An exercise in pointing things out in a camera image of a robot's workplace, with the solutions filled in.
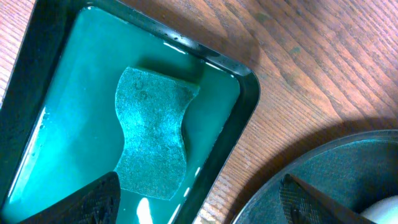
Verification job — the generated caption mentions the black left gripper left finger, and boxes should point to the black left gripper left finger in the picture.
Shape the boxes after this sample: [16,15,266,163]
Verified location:
[21,171,121,224]

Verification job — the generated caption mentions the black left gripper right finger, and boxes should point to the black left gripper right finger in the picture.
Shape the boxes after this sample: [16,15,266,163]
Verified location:
[279,174,373,224]

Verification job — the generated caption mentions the white plate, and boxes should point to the white plate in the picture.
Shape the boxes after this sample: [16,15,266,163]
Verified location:
[361,196,398,224]

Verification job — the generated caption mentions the green scrub sponge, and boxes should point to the green scrub sponge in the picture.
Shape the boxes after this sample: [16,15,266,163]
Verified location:
[115,67,200,200]

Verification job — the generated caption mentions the round black serving tray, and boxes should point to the round black serving tray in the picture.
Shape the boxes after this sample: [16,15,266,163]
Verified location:
[233,130,397,223]

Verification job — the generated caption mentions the rectangular green water tray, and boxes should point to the rectangular green water tray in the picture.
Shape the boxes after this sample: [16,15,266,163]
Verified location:
[1,1,260,223]

